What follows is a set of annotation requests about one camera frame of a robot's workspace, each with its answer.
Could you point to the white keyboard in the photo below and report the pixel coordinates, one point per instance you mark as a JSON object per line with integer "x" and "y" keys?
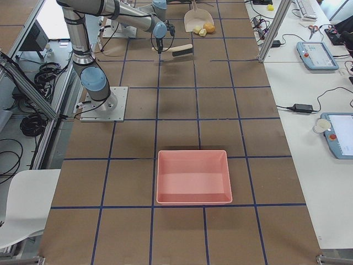
{"x": 306, "y": 10}

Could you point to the white paper cup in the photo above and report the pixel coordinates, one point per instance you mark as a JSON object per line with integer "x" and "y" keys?
{"x": 321, "y": 126}

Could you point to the beige hand brush black bristles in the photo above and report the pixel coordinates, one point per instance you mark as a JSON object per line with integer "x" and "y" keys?
{"x": 177, "y": 50}

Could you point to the beige plastic dustpan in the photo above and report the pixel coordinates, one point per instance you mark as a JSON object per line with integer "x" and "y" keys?
{"x": 196, "y": 17}

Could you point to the blue teach pendant far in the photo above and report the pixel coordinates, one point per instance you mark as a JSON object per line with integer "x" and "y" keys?
{"x": 316, "y": 56}

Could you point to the pale apple piece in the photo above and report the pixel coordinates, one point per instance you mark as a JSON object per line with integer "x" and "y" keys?
{"x": 202, "y": 32}

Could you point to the red handled scissors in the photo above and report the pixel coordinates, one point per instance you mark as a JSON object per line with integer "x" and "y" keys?
{"x": 313, "y": 29}

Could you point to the white chair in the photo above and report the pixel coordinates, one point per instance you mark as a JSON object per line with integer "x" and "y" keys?
{"x": 28, "y": 204}

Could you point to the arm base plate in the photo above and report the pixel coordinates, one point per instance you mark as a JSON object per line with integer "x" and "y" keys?
{"x": 113, "y": 109}
{"x": 117, "y": 30}

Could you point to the black box device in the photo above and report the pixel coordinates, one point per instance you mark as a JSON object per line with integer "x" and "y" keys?
{"x": 36, "y": 40}

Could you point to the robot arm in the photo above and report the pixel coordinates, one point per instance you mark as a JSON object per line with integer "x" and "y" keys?
{"x": 150, "y": 18}

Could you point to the yellow apple piece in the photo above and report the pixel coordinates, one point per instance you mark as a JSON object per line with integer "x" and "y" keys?
{"x": 197, "y": 29}

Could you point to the aluminium frame post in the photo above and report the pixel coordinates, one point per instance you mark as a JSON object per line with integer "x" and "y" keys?
{"x": 276, "y": 23}

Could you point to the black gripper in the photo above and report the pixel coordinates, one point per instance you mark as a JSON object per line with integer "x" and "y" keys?
{"x": 159, "y": 42}

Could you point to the pink plastic bin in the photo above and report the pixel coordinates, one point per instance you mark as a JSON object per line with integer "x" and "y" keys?
{"x": 193, "y": 177}

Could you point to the brown potato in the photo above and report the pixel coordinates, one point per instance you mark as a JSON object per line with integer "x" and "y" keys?
{"x": 209, "y": 27}

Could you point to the black power adapter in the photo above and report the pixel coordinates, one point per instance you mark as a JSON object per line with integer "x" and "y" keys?
{"x": 302, "y": 108}

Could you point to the blue teach pendant near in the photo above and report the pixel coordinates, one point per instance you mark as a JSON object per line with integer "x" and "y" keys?
{"x": 339, "y": 136}

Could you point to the blue teach pendant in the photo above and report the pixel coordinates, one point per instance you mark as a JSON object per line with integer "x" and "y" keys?
{"x": 339, "y": 136}
{"x": 316, "y": 56}

